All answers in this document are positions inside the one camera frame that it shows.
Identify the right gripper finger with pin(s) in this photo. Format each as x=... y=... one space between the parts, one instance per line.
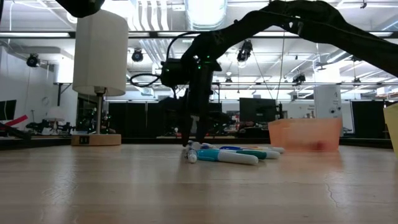
x=204 y=121
x=188 y=124

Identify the purple cap mini marker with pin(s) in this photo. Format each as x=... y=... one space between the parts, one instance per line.
x=192 y=157

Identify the teal cap mini marker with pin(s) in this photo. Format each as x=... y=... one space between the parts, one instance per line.
x=252 y=154

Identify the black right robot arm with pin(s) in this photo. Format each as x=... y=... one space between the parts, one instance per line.
x=311 y=21

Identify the black bench robot arm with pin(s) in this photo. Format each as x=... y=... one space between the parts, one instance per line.
x=46 y=127

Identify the black monitor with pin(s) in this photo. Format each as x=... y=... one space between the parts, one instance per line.
x=255 y=109
x=7 y=110

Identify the black partition curtain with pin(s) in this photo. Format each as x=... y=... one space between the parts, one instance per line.
x=136 y=118

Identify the black ceiling spotlight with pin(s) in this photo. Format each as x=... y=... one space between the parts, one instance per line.
x=245 y=51
x=137 y=56
x=32 y=60

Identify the orange translucent plastic bin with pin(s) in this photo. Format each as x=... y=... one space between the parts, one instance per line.
x=306 y=135

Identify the white shade wooden base lamp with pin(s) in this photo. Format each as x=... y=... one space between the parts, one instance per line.
x=99 y=53

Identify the white cylindrical device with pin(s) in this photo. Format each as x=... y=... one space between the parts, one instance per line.
x=326 y=102

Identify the small white lamp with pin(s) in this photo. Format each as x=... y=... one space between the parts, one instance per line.
x=55 y=113

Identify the red bar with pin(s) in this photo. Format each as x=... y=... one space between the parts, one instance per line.
x=15 y=120

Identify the yellow translucent plastic bin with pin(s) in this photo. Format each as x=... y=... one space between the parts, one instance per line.
x=392 y=130

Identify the silver ventilation duct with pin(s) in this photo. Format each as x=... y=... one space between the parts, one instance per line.
x=205 y=14

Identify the round wall clock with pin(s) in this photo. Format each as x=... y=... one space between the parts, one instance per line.
x=45 y=101

